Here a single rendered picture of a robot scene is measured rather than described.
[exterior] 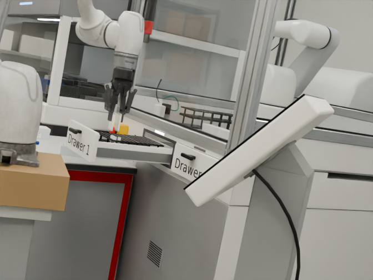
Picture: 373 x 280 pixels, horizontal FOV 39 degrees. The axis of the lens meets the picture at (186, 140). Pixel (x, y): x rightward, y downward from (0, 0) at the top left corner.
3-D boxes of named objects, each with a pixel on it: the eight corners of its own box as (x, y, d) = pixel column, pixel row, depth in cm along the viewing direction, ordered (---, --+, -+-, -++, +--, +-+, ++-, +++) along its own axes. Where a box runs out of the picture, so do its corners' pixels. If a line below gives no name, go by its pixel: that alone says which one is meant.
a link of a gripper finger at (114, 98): (122, 84, 198) (119, 84, 197) (114, 113, 199) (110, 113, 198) (118, 83, 201) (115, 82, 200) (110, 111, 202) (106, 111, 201)
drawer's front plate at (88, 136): (90, 163, 190) (95, 133, 189) (65, 145, 214) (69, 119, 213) (94, 163, 191) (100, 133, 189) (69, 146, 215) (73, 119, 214)
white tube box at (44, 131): (22, 136, 249) (24, 126, 248) (18, 133, 256) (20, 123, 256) (49, 139, 255) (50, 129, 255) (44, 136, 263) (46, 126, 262)
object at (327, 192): (228, 205, 174) (237, 161, 172) (110, 141, 260) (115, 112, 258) (409, 211, 224) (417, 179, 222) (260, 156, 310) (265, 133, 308)
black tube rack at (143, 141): (110, 156, 200) (112, 139, 199) (93, 146, 214) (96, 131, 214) (161, 160, 211) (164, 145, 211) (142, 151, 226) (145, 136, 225)
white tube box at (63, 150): (59, 154, 225) (61, 145, 224) (59, 150, 233) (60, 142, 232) (89, 158, 228) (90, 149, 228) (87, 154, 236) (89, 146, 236)
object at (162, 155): (94, 158, 192) (96, 141, 191) (71, 143, 214) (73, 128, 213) (187, 165, 213) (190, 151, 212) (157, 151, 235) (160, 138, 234)
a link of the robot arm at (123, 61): (142, 56, 197) (139, 72, 198) (132, 55, 205) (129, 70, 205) (120, 52, 192) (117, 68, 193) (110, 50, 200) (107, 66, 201)
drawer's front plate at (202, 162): (211, 191, 180) (217, 160, 179) (170, 170, 205) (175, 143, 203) (215, 191, 181) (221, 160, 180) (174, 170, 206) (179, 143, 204)
